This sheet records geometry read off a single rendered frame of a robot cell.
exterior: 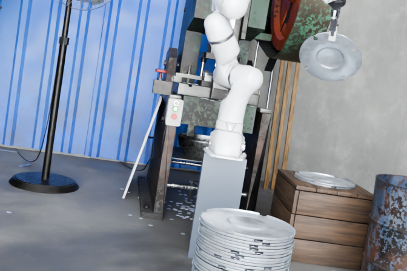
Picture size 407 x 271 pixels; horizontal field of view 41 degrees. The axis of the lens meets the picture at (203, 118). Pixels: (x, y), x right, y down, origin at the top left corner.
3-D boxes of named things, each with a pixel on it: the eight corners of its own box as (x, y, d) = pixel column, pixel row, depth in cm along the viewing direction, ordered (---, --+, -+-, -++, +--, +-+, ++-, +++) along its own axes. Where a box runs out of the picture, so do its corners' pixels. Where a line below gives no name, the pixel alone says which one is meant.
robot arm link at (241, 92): (241, 126, 222) (251, 65, 220) (212, 118, 236) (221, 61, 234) (260, 127, 229) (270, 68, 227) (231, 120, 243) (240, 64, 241)
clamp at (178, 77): (201, 85, 306) (204, 67, 305) (171, 80, 303) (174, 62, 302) (199, 84, 311) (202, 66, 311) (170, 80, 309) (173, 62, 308)
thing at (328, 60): (373, 69, 255) (373, 68, 255) (341, 23, 242) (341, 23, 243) (319, 88, 273) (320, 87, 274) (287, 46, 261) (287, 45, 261)
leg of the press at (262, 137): (263, 232, 289) (292, 62, 282) (242, 230, 287) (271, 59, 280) (231, 191, 380) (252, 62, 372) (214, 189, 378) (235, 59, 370)
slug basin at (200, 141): (238, 165, 299) (241, 147, 298) (177, 157, 294) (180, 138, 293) (228, 155, 332) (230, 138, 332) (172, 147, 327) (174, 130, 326)
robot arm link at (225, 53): (221, 45, 218) (192, 42, 232) (242, 97, 230) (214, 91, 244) (239, 31, 223) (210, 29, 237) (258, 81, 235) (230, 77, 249)
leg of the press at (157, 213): (163, 221, 281) (190, 45, 274) (140, 218, 279) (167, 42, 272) (154, 181, 372) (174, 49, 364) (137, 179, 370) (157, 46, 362)
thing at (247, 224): (305, 227, 174) (306, 225, 174) (278, 248, 147) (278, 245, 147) (223, 205, 186) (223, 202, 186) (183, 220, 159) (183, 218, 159)
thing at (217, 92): (235, 103, 282) (240, 77, 281) (209, 98, 280) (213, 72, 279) (227, 99, 306) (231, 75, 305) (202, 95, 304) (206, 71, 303)
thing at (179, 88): (258, 106, 299) (260, 95, 298) (176, 94, 292) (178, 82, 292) (246, 101, 329) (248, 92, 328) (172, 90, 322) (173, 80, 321)
